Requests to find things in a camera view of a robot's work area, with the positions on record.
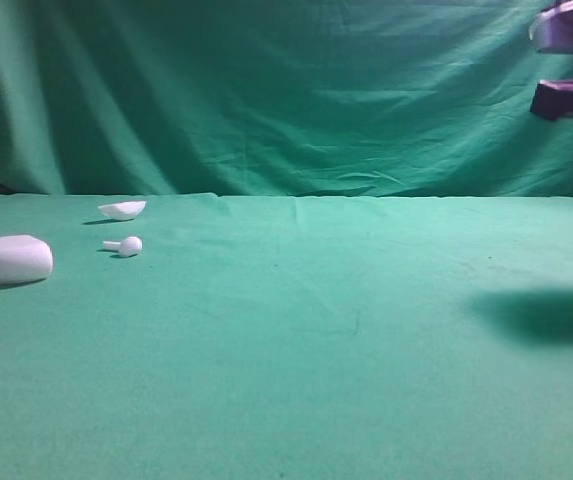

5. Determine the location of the green backdrop cloth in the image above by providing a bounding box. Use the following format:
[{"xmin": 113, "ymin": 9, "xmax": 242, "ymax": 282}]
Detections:
[{"xmin": 0, "ymin": 1, "xmax": 573, "ymax": 197}]

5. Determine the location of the white earbud case base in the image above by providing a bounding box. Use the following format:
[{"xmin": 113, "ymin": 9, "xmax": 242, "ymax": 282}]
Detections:
[{"xmin": 0, "ymin": 235, "xmax": 54, "ymax": 285}]

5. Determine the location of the white earbud case lid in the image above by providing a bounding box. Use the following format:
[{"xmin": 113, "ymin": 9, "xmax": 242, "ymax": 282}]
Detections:
[{"xmin": 98, "ymin": 200, "xmax": 147, "ymax": 221}]

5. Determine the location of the white earbud near case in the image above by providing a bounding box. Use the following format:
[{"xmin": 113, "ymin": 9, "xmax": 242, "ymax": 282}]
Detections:
[{"xmin": 102, "ymin": 236, "xmax": 143, "ymax": 258}]

